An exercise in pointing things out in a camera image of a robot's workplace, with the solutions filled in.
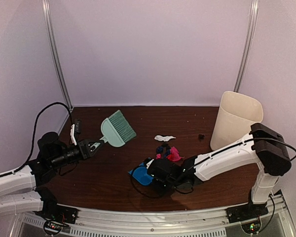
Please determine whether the beige plastic waste bin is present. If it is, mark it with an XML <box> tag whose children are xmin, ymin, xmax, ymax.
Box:
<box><xmin>210</xmin><ymin>91</ymin><xmax>263</xmax><ymax>151</ymax></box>

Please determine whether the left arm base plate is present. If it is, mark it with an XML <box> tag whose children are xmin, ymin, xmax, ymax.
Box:
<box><xmin>34</xmin><ymin>204</ymin><xmax>78</xmax><ymax>224</ymax></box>

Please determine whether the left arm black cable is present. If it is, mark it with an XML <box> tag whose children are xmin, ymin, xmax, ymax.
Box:
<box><xmin>14</xmin><ymin>102</ymin><xmax>76</xmax><ymax>173</ymax></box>

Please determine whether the left aluminium frame post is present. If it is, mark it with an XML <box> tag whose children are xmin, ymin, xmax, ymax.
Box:
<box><xmin>41</xmin><ymin>0</ymin><xmax>74</xmax><ymax>110</ymax></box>

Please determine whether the white paper scrap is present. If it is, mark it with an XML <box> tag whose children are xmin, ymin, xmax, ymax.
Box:
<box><xmin>154</xmin><ymin>135</ymin><xmax>176</xmax><ymax>142</ymax></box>

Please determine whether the right aluminium frame post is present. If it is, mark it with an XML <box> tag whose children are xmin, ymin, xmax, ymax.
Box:
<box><xmin>233</xmin><ymin>0</ymin><xmax>259</xmax><ymax>92</ymax></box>

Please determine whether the dark blue paper scrap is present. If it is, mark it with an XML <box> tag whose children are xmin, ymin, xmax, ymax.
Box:
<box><xmin>156</xmin><ymin>146</ymin><xmax>163</xmax><ymax>154</ymax></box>

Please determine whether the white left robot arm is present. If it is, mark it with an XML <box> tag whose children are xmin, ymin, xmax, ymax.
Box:
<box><xmin>0</xmin><ymin>132</ymin><xmax>107</xmax><ymax>223</ymax></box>

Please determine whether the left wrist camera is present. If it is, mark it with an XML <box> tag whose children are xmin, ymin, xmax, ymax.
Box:
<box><xmin>69</xmin><ymin>118</ymin><xmax>82</xmax><ymax>145</ymax></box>

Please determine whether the left circuit board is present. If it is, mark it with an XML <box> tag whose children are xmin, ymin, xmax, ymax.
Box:
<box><xmin>43</xmin><ymin>221</ymin><xmax>62</xmax><ymax>235</ymax></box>

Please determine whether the right circuit board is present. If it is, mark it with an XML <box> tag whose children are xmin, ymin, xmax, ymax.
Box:
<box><xmin>241</xmin><ymin>221</ymin><xmax>261</xmax><ymax>235</ymax></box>

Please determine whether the aluminium front rail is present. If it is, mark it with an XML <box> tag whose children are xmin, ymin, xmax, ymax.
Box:
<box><xmin>9</xmin><ymin>190</ymin><xmax>296</xmax><ymax>237</ymax></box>

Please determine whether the aluminium frame post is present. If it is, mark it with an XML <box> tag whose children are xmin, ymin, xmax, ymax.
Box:
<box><xmin>233</xmin><ymin>0</ymin><xmax>259</xmax><ymax>92</ymax></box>
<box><xmin>41</xmin><ymin>0</ymin><xmax>74</xmax><ymax>110</ymax></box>

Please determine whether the circuit board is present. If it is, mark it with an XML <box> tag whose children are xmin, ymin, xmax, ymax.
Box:
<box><xmin>43</xmin><ymin>221</ymin><xmax>62</xmax><ymax>235</ymax></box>
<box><xmin>241</xmin><ymin>221</ymin><xmax>261</xmax><ymax>235</ymax></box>

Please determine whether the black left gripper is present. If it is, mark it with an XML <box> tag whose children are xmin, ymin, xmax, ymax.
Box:
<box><xmin>50</xmin><ymin>139</ymin><xmax>104</xmax><ymax>170</ymax></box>

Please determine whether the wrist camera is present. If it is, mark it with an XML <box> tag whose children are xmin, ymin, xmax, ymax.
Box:
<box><xmin>146</xmin><ymin>159</ymin><xmax>154</xmax><ymax>169</ymax></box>
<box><xmin>69</xmin><ymin>118</ymin><xmax>82</xmax><ymax>145</ymax></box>

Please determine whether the green hand brush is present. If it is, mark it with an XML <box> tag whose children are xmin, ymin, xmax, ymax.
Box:
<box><xmin>90</xmin><ymin>110</ymin><xmax>137</xmax><ymax>151</ymax></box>

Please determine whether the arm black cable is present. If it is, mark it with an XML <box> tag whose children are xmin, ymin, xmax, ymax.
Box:
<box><xmin>14</xmin><ymin>102</ymin><xmax>76</xmax><ymax>173</ymax></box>
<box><xmin>130</xmin><ymin>137</ymin><xmax>296</xmax><ymax>198</ymax></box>

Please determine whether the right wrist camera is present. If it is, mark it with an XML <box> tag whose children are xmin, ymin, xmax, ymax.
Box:
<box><xmin>146</xmin><ymin>159</ymin><xmax>154</xmax><ymax>169</ymax></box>

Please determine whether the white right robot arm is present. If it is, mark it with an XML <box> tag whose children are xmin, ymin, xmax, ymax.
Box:
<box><xmin>145</xmin><ymin>123</ymin><xmax>292</xmax><ymax>218</ymax></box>

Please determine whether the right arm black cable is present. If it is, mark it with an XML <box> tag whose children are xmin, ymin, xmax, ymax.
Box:
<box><xmin>130</xmin><ymin>137</ymin><xmax>296</xmax><ymax>198</ymax></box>

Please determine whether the blue plastic dustpan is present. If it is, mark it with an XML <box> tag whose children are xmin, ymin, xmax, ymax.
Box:
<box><xmin>128</xmin><ymin>164</ymin><xmax>153</xmax><ymax>186</ymax></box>

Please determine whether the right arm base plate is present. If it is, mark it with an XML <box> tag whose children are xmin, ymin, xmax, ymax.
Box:
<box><xmin>226</xmin><ymin>202</ymin><xmax>268</xmax><ymax>223</ymax></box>

